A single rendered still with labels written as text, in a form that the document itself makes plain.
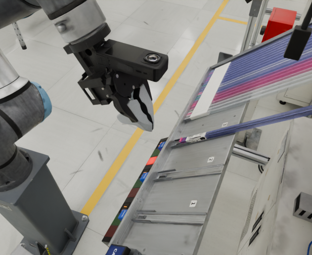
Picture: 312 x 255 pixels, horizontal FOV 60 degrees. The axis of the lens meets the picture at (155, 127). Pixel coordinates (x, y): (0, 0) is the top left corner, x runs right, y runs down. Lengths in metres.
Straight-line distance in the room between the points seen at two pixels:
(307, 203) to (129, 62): 0.57
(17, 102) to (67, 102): 1.15
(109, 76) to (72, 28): 0.09
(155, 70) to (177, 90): 1.59
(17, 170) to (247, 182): 1.13
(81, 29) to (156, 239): 0.38
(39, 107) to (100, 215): 0.74
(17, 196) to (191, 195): 0.57
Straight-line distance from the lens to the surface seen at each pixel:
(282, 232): 0.79
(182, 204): 0.55
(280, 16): 1.27
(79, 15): 0.43
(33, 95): 0.88
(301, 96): 1.97
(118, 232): 0.61
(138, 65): 0.42
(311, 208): 0.80
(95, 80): 0.47
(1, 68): 0.85
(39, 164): 0.98
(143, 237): 0.57
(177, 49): 2.42
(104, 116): 1.83
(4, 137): 0.85
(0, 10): 0.49
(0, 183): 0.94
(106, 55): 0.44
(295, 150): 0.95
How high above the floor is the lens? 1.30
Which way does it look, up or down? 49 degrees down
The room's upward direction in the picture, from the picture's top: straight up
